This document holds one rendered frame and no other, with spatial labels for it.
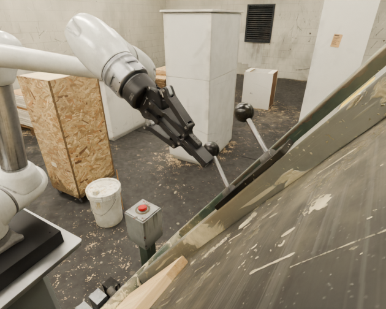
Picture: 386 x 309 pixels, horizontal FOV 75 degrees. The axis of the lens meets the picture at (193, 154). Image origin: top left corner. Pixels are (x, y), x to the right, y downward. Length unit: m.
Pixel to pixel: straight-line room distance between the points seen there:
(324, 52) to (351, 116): 3.63
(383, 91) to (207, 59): 2.49
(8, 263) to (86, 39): 0.97
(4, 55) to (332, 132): 0.78
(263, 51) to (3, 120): 8.01
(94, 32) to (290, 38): 8.01
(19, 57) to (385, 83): 0.80
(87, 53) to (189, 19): 2.29
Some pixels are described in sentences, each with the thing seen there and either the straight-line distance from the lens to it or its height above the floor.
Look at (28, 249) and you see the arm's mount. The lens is 1.34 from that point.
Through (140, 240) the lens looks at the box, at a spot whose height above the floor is 0.81.
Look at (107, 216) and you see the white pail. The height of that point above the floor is 0.14.
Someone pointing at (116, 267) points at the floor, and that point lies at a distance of 2.21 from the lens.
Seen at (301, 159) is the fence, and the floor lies 1.51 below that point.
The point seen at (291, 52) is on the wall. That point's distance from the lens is 8.51.
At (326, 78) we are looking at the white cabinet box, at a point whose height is 0.95.
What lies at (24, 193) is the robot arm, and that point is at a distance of 1.35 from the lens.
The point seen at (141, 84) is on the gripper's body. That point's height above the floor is 1.57.
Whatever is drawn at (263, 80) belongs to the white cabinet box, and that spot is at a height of 0.58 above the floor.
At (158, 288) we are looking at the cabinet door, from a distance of 0.56.
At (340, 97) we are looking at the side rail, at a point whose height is 1.55.
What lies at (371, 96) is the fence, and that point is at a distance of 0.36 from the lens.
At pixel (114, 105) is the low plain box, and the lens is 3.96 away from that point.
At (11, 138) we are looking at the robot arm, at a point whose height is 1.27.
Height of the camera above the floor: 1.69
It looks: 29 degrees down
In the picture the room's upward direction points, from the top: straight up
